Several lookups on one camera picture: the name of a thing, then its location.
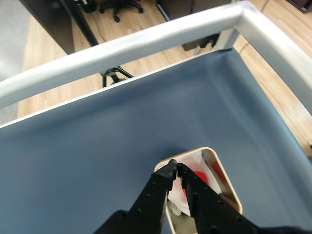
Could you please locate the beige square metal box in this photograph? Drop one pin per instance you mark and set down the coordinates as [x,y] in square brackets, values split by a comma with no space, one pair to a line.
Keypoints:
[229,185]

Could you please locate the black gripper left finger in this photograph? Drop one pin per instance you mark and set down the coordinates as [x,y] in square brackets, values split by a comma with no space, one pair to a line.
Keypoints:
[148,204]

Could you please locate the black tripod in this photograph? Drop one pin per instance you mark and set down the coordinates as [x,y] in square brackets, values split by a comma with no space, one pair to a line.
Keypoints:
[114,74]

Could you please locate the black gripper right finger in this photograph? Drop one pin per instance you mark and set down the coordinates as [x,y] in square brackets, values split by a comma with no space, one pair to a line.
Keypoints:
[209,209]

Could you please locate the red cube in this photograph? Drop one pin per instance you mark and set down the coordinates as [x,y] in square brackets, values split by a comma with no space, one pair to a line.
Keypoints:
[201,176]

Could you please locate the black office chair base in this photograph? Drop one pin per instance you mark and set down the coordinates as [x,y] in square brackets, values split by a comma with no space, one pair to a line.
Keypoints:
[117,7]

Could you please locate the blue grey table mat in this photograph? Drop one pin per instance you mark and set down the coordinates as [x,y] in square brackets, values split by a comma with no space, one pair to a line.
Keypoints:
[97,146]

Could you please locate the black desk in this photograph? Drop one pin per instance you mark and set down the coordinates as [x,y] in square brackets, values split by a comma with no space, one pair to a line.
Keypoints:
[56,22]

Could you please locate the silver metal table frame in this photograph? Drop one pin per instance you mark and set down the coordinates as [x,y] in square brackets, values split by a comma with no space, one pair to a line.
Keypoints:
[146,41]

